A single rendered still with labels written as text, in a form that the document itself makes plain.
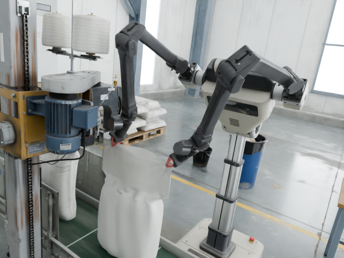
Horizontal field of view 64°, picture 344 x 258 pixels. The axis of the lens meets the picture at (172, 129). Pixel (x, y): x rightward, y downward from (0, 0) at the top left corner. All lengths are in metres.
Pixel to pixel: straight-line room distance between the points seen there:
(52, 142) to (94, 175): 1.06
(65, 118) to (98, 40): 0.37
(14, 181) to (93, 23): 0.84
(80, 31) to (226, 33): 8.83
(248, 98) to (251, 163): 2.11
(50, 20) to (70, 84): 0.42
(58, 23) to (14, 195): 0.87
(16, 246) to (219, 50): 9.05
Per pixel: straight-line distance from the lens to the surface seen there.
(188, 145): 1.22
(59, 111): 1.24
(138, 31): 1.27
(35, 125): 1.42
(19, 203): 1.61
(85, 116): 1.22
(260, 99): 1.47
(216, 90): 1.05
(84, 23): 1.30
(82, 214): 2.17
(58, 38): 1.52
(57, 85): 1.21
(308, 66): 9.16
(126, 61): 1.30
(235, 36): 9.83
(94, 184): 2.34
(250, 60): 0.99
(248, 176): 3.61
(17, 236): 1.72
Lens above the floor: 1.59
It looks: 16 degrees down
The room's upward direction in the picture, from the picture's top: 7 degrees clockwise
